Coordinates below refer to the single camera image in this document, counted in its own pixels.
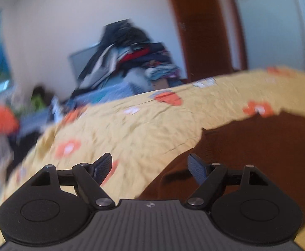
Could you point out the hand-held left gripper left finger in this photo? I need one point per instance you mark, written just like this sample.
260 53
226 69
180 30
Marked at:
103 165

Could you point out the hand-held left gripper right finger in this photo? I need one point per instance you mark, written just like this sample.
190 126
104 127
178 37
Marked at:
197 170

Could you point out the brown knit sweater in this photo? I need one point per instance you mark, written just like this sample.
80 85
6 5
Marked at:
259 151

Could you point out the pile of clothes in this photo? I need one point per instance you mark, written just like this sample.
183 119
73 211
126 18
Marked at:
131 55

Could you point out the yellow printed bedsheet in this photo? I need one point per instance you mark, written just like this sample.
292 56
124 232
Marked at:
147 125

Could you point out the blue quilted blanket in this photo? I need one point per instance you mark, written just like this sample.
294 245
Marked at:
108 92

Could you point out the dark backpack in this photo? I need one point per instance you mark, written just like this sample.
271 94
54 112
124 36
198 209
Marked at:
41 94

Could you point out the grey framed panel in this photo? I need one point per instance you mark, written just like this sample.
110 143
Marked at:
80 62

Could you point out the orange plastic bag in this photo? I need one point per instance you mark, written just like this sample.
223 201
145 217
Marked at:
0 121

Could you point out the brown wooden door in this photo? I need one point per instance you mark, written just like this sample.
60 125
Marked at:
204 26

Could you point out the frosted glass wardrobe door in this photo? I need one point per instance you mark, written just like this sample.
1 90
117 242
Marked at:
275 23

